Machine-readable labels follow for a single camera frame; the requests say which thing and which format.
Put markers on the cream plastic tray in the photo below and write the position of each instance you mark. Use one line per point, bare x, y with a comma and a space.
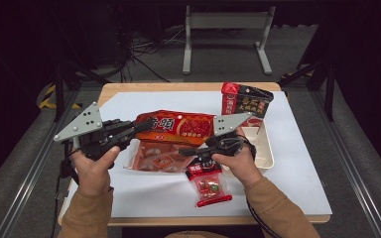
265, 148

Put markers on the person's right hand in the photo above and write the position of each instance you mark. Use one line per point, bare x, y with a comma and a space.
241, 167

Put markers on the aluminium floor rail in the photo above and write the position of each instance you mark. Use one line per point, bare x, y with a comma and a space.
23, 185
354, 178

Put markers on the orange red snack packet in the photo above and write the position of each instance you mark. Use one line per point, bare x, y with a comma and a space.
175, 127

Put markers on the grey metal stand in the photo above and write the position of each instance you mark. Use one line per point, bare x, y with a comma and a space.
226, 23

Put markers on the person's left hand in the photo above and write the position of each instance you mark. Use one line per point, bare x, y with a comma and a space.
92, 172

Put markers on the translucent orange pastry packet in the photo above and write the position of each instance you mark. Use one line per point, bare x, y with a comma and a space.
155, 158

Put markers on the red and black noodle packet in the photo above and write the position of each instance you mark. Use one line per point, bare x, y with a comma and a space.
244, 99

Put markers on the yellow black hazard tape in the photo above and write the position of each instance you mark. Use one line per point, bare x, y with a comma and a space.
46, 99

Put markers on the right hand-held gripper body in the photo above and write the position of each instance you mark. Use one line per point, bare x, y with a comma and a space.
228, 132

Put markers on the small red black snack packet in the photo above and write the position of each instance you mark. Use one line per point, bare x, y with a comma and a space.
210, 188

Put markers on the black tripod stand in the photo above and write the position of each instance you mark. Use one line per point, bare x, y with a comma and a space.
327, 89
59, 89

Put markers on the white table mat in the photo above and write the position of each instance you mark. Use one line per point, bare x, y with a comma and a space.
294, 185

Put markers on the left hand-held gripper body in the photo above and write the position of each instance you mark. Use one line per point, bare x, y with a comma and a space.
86, 127

